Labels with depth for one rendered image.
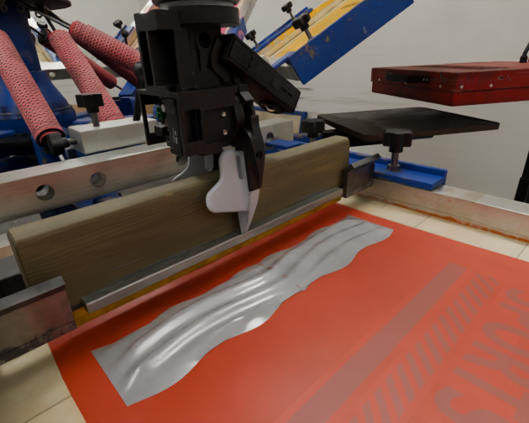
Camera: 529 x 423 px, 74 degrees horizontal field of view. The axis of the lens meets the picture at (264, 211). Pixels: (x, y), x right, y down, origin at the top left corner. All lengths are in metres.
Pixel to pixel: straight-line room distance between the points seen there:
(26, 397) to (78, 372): 0.03
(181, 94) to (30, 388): 0.25
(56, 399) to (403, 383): 0.24
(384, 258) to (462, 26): 2.03
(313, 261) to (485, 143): 2.01
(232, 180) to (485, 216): 0.33
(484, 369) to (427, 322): 0.05
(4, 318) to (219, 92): 0.23
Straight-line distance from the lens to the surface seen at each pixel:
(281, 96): 0.39
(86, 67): 0.91
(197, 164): 0.39
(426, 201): 0.54
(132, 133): 0.62
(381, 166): 0.59
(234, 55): 0.34
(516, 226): 0.52
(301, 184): 0.45
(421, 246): 0.46
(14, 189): 0.53
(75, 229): 0.31
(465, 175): 2.42
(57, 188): 0.54
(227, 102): 0.33
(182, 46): 0.32
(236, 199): 0.35
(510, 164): 2.34
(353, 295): 0.36
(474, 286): 0.41
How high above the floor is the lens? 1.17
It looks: 24 degrees down
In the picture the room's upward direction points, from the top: 2 degrees counter-clockwise
